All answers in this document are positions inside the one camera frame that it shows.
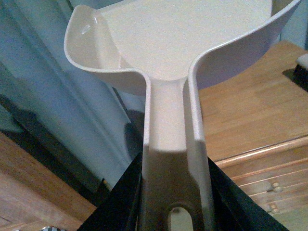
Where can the beige plastic dustpan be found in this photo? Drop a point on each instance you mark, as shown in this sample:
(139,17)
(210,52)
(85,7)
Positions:
(165,51)

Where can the wooden drawer knob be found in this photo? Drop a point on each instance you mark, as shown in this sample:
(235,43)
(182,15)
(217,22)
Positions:
(273,208)
(275,187)

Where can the wooden nightstand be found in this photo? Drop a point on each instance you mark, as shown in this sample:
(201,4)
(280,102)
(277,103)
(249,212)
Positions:
(256,131)

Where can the light blue curtain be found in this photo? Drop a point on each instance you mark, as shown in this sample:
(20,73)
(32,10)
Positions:
(49,96)

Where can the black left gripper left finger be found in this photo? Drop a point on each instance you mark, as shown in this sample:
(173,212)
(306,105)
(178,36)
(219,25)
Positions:
(119,211)

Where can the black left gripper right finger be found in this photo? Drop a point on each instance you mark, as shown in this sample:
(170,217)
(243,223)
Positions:
(234,209)

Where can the beige hand brush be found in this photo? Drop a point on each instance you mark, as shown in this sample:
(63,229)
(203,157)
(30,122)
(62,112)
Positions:
(301,69)

